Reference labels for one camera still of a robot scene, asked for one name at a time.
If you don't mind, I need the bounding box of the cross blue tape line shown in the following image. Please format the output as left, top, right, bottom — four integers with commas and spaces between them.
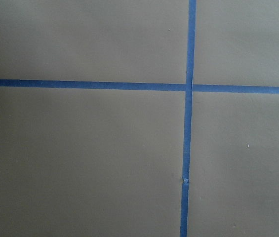
0, 79, 279, 94

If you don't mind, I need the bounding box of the long blue tape line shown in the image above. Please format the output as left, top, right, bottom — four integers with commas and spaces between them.
180, 0, 197, 237

